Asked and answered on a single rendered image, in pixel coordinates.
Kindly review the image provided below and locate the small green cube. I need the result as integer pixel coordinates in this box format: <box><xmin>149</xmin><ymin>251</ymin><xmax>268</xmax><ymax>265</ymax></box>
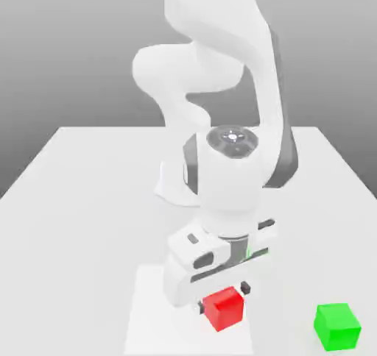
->
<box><xmin>313</xmin><ymin>302</ymin><xmax>362</xmax><ymax>353</ymax></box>

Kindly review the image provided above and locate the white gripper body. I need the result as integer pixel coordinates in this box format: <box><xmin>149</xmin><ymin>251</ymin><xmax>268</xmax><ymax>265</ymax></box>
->
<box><xmin>162</xmin><ymin>243</ymin><xmax>278</xmax><ymax>309</ymax></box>

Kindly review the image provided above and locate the small red cube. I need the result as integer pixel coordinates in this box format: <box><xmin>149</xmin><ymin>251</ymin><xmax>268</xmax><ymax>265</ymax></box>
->
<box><xmin>202</xmin><ymin>285</ymin><xmax>246</xmax><ymax>333</ymax></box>

